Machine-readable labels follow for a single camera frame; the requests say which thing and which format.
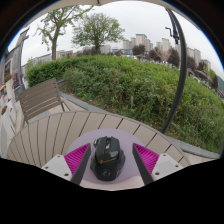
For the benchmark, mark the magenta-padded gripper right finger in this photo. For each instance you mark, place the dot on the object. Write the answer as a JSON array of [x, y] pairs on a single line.
[[146, 160]]

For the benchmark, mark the purple mouse pad with wrist rest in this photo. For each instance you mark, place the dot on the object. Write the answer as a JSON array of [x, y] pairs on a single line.
[[83, 138]]

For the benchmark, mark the dark curved umbrella pole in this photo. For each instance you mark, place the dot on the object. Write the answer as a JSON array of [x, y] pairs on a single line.
[[182, 76]]

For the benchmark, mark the tall grey sign pillar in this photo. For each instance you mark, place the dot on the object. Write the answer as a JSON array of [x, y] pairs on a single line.
[[20, 60]]

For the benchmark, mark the far apartment buildings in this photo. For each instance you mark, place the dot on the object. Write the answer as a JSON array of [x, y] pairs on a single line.
[[140, 40]]

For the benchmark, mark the black computer mouse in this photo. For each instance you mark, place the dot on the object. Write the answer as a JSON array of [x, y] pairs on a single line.
[[107, 160]]

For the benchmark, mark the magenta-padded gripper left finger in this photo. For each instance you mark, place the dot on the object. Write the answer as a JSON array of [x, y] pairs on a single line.
[[76, 160]]

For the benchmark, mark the thin sparse tree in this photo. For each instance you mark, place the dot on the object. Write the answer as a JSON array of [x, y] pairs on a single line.
[[54, 46]]

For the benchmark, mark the round leafy tree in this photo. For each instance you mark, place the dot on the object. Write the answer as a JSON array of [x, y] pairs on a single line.
[[96, 30]]

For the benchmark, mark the white planter box with flowers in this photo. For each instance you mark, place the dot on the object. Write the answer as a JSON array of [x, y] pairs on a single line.
[[7, 123]]

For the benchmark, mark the slatted wooden chair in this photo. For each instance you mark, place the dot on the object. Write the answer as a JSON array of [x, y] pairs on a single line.
[[40, 100]]

